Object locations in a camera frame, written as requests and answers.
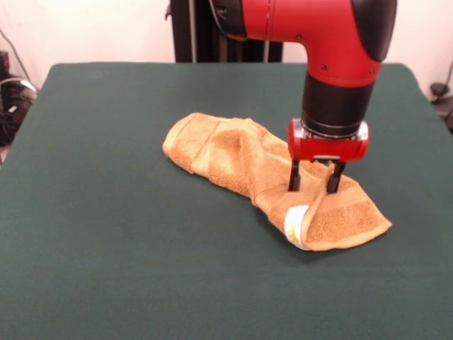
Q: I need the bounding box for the dark green table cloth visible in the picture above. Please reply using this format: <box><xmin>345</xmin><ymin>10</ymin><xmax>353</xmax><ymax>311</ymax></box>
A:
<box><xmin>0</xmin><ymin>62</ymin><xmax>453</xmax><ymax>340</ymax></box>

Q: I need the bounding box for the black equipment pile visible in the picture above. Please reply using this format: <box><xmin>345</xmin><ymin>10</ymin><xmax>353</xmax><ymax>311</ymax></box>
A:
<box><xmin>0</xmin><ymin>51</ymin><xmax>39</xmax><ymax>147</ymax></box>

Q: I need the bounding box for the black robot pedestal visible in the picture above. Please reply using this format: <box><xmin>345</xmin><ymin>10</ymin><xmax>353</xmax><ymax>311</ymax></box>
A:
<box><xmin>163</xmin><ymin>0</ymin><xmax>292</xmax><ymax>64</ymax></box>

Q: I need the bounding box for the black stand base foot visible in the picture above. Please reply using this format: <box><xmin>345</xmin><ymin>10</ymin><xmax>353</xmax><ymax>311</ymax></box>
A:
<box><xmin>430</xmin><ymin>81</ymin><xmax>453</xmax><ymax>134</ymax></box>

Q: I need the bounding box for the thin grey cable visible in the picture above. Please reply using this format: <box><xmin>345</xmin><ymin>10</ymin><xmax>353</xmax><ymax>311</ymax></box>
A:
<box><xmin>0</xmin><ymin>27</ymin><xmax>38</xmax><ymax>94</ymax></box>

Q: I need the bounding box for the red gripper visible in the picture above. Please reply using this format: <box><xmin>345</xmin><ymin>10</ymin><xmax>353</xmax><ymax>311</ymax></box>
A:
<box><xmin>286</xmin><ymin>118</ymin><xmax>372</xmax><ymax>195</ymax></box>

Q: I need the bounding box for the tan terry towel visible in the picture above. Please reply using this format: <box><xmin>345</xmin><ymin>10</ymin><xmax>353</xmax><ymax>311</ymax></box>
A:
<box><xmin>161</xmin><ymin>112</ymin><xmax>393</xmax><ymax>252</ymax></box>

